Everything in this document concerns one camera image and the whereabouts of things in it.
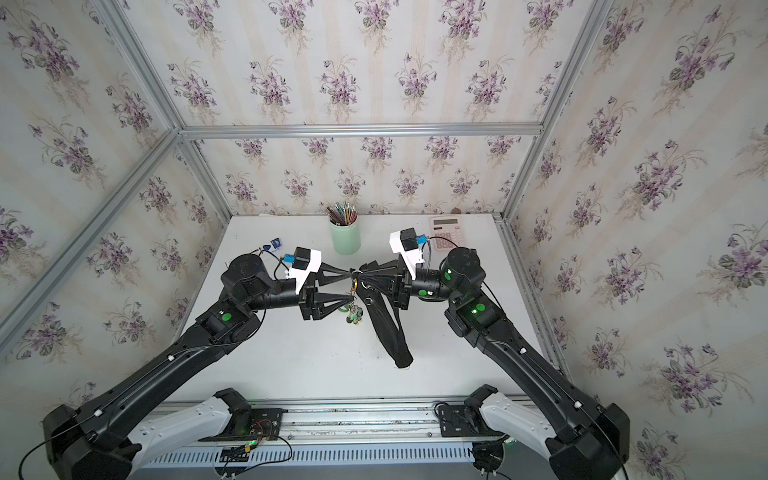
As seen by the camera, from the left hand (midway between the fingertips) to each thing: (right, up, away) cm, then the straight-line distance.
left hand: (354, 294), depth 59 cm
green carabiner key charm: (-1, -6, +7) cm, 9 cm away
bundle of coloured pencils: (-9, +20, +45) cm, 50 cm away
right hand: (+3, +3, -2) cm, 5 cm away
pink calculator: (+31, +16, +57) cm, 67 cm away
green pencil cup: (-8, +12, +44) cm, 46 cm away
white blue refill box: (-36, +9, +50) cm, 63 cm away
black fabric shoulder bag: (+8, -9, +5) cm, 13 cm away
